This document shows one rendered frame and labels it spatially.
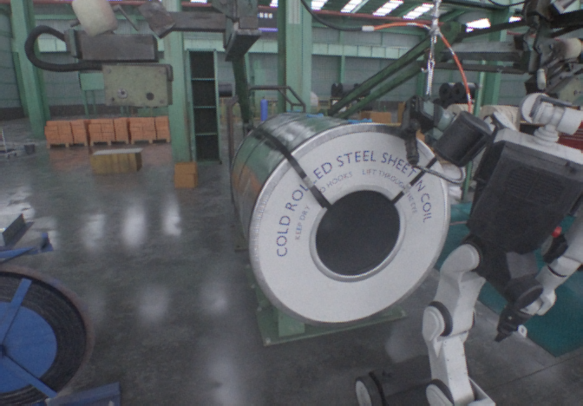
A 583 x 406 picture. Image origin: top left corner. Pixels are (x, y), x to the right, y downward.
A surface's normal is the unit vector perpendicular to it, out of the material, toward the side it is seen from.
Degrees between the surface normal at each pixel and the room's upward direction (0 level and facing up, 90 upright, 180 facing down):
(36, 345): 90
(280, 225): 90
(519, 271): 62
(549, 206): 101
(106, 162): 90
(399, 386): 45
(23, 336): 90
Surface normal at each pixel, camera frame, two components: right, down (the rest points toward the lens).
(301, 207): 0.26, 0.26
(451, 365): 0.25, -0.18
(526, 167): -0.59, 0.40
